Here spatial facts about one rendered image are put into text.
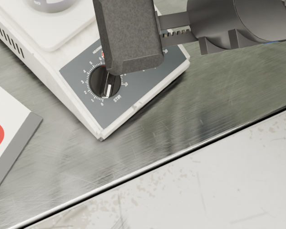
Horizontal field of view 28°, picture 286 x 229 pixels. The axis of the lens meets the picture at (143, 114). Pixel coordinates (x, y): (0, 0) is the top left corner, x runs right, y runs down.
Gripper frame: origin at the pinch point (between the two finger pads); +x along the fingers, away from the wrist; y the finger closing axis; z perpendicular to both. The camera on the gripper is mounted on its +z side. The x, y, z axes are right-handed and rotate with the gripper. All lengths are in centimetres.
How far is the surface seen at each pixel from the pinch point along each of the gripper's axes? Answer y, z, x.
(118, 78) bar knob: 3.4, -3.6, 9.2
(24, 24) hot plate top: 11.1, 3.0, 10.2
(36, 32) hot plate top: 10.3, 2.1, 9.5
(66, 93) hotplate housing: 8.5, -4.0, 10.1
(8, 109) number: 13.4, -4.6, 15.0
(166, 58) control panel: -2.3, -2.6, 9.6
